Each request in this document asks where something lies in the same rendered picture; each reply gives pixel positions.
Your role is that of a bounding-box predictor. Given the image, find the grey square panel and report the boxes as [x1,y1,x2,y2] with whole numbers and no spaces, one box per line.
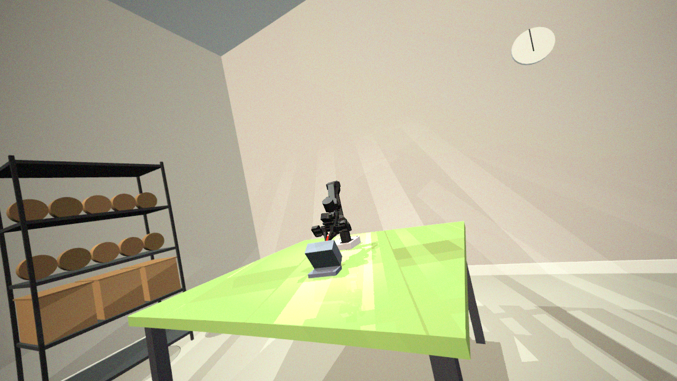
[305,240,342,279]

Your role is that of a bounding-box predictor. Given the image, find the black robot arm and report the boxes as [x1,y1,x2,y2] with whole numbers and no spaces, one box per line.
[321,180,353,243]

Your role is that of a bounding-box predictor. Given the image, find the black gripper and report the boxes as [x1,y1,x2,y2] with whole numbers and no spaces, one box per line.
[311,217,349,241]

